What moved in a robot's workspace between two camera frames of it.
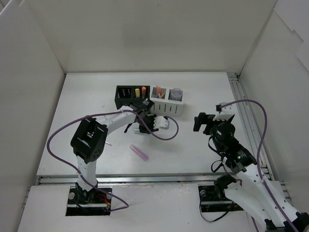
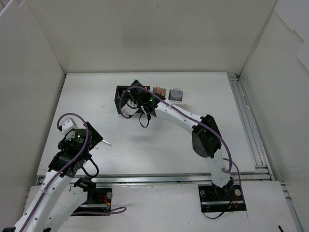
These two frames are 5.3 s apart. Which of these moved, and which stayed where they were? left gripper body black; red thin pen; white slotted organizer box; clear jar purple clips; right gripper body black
Moved: left gripper body black; right gripper body black
Stayed: red thin pen; white slotted organizer box; clear jar purple clips
